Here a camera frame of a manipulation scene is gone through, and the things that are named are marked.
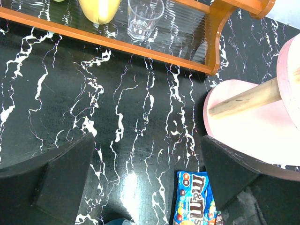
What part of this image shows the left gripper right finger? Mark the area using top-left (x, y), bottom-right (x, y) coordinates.
top-left (201, 135), bottom-right (300, 225)

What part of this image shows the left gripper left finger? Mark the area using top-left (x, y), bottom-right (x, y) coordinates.
top-left (0, 133), bottom-right (94, 225)

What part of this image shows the blue candy bag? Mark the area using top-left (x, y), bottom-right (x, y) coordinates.
top-left (173, 171), bottom-right (209, 225)
top-left (203, 184), bottom-right (224, 225)

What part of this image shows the pink three-tier shelf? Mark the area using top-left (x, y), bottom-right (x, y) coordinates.
top-left (203, 36), bottom-right (300, 166)

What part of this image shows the clear glass bottom shelf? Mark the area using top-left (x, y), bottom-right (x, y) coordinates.
top-left (127, 0), bottom-right (165, 42)

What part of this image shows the orange wooden cup rack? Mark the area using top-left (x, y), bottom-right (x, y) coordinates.
top-left (0, 0), bottom-right (275, 75)

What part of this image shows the yellow mug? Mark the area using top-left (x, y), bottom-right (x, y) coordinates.
top-left (79, 0), bottom-right (121, 25)

